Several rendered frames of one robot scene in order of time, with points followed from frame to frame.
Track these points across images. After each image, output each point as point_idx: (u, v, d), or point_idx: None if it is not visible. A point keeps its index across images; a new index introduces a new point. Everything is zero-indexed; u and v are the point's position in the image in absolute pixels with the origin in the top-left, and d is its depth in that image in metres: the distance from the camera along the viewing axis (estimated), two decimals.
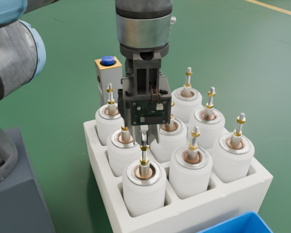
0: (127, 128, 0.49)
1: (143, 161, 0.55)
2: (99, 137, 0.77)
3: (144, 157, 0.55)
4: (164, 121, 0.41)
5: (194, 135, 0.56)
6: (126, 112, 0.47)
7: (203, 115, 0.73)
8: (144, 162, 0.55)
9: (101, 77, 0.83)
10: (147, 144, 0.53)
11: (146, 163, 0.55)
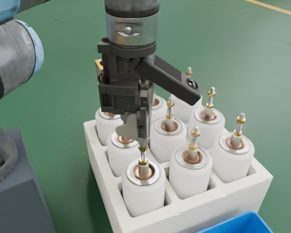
0: None
1: (142, 161, 0.55)
2: (99, 137, 0.77)
3: (143, 158, 0.55)
4: (103, 107, 0.45)
5: (194, 135, 0.56)
6: None
7: (203, 115, 0.73)
8: (144, 162, 0.55)
9: (101, 77, 0.83)
10: (145, 145, 0.53)
11: (146, 163, 0.55)
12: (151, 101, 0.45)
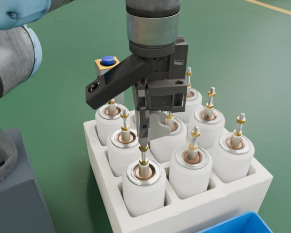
0: (148, 138, 0.48)
1: (140, 160, 0.55)
2: (99, 137, 0.77)
3: (142, 158, 0.55)
4: None
5: (194, 135, 0.56)
6: (148, 122, 0.45)
7: (203, 115, 0.73)
8: (141, 162, 0.55)
9: None
10: (145, 147, 0.53)
11: (142, 164, 0.55)
12: (133, 95, 0.47)
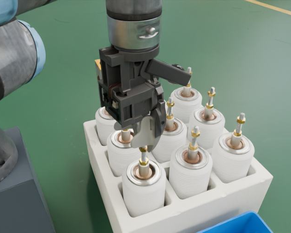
0: None
1: (146, 161, 0.55)
2: (99, 137, 0.77)
3: (145, 157, 0.55)
4: (120, 122, 0.42)
5: (194, 135, 0.56)
6: None
7: (203, 115, 0.73)
8: (148, 161, 0.55)
9: (101, 77, 0.83)
10: None
11: (148, 161, 0.56)
12: None
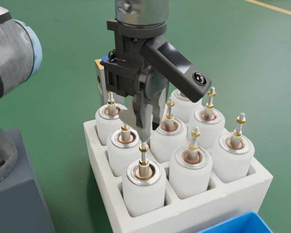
0: None
1: (140, 161, 0.55)
2: (99, 137, 0.77)
3: (142, 158, 0.55)
4: (109, 85, 0.45)
5: (194, 135, 0.56)
6: None
7: (203, 115, 0.73)
8: (141, 162, 0.55)
9: (101, 77, 0.83)
10: (145, 147, 0.53)
11: (142, 165, 0.55)
12: (155, 90, 0.43)
